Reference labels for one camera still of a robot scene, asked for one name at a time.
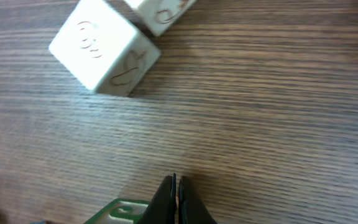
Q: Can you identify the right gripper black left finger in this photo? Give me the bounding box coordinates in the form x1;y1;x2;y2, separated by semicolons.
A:
137;174;177;224

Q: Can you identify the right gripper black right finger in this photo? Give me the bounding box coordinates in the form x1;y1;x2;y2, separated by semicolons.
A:
178;176;217;224

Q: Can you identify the wooden block green letter Y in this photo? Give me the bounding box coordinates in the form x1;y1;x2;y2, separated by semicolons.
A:
84;198;149;224

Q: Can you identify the wooden block red edge lower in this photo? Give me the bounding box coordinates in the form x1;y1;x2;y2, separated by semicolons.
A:
48;0;161;96

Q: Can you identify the wooden block plain middle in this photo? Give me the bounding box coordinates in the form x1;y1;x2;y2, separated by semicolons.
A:
125;0;196;37

